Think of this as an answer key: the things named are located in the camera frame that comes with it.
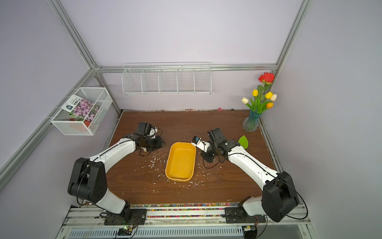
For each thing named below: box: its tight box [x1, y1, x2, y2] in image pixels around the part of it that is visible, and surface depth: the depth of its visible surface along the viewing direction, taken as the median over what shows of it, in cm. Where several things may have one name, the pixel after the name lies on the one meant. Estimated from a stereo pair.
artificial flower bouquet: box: [241, 72, 278, 115], surface depth 92 cm
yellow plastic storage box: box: [165, 141, 197, 183], surface depth 93 cm
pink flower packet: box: [60, 94, 100, 122], surface depth 75 cm
